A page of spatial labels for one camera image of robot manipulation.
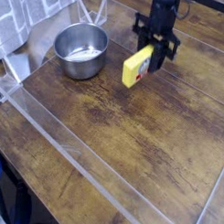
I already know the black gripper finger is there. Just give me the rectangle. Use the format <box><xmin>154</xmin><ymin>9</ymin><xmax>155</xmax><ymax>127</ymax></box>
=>
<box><xmin>137</xmin><ymin>33</ymin><xmax>154</xmax><ymax>51</ymax></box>
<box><xmin>148</xmin><ymin>41</ymin><xmax>167</xmax><ymax>73</ymax></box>

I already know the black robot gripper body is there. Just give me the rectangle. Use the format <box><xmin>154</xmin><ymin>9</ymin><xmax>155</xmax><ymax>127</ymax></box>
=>
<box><xmin>131</xmin><ymin>0</ymin><xmax>184</xmax><ymax>62</ymax></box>

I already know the yellow butter block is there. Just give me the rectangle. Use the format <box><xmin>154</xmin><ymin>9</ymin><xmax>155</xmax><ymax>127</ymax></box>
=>
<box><xmin>123</xmin><ymin>45</ymin><xmax>154</xmax><ymax>88</ymax></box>

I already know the stainless steel bowl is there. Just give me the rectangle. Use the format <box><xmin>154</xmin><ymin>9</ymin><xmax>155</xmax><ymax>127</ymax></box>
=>
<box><xmin>53</xmin><ymin>22</ymin><xmax>109</xmax><ymax>80</ymax></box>

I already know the grey white patterned cloth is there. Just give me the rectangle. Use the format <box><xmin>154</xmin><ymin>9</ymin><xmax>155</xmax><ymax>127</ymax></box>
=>
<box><xmin>0</xmin><ymin>0</ymin><xmax>77</xmax><ymax>60</ymax></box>

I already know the clear acrylic corner bracket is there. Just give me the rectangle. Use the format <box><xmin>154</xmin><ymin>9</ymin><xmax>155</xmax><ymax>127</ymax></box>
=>
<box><xmin>77</xmin><ymin>0</ymin><xmax>108</xmax><ymax>26</ymax></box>

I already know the black table frame bar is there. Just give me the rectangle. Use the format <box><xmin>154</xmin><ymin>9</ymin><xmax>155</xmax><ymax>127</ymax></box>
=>
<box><xmin>192</xmin><ymin>0</ymin><xmax>224</xmax><ymax>13</ymax></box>

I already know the clear acrylic barrier wall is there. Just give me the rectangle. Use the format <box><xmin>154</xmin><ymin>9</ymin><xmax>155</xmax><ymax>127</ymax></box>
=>
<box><xmin>0</xmin><ymin>16</ymin><xmax>180</xmax><ymax>224</ymax></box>

